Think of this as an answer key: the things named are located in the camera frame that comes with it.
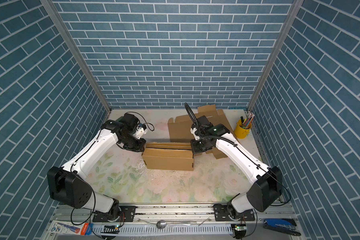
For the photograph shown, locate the cardboard box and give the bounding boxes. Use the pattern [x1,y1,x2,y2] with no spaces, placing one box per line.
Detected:
[168,103,233,159]
[142,143,194,171]

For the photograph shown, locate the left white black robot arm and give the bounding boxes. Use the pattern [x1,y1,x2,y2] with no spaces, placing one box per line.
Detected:
[47,112,154,222]

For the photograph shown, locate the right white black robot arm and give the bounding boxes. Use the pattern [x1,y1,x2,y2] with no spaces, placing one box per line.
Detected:
[191,115,283,220]

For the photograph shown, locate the yellow pen cup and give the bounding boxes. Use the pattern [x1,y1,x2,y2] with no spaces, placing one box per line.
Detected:
[234,120,252,139]

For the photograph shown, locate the pens in cup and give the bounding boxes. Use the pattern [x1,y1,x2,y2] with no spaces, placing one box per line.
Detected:
[240,112,255,129]

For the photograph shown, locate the metal spoon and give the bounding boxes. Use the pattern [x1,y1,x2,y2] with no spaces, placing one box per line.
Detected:
[138,219,208,230]

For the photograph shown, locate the white blue product package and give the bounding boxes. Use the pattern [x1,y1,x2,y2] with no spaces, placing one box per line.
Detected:
[47,221,93,236]

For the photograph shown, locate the blue black pliers tool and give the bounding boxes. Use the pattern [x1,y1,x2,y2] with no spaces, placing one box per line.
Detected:
[263,219,301,236]

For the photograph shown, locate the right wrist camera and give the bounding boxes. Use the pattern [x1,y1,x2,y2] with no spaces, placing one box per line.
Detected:
[191,128,200,140]

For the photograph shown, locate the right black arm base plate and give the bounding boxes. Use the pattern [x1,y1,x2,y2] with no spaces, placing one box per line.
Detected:
[212,204,255,222]

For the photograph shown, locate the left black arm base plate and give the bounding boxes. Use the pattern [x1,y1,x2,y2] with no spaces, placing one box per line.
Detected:
[93,206,137,223]

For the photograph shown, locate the white slotted cable duct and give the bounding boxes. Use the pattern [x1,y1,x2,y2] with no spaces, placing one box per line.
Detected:
[92,224,233,237]

